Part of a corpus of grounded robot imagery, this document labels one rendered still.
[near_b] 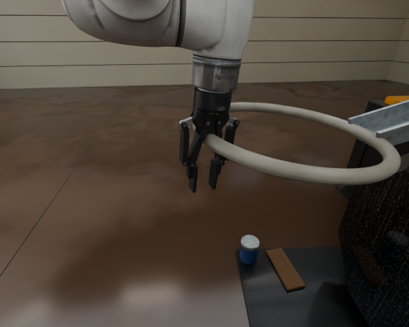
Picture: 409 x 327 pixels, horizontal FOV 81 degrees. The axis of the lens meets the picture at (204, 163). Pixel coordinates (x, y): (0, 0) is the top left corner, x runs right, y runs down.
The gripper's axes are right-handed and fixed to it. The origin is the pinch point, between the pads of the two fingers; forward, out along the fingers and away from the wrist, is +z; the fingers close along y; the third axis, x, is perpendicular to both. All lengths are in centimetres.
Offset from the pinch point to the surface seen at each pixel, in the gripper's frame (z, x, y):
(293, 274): 77, 10, 64
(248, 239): 68, 32, 48
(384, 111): -15, -2, 54
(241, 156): -10.5, -10.5, 2.0
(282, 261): 77, 20, 65
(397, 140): -11, -12, 47
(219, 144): -10.8, -5.4, 0.1
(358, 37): -59, 446, 616
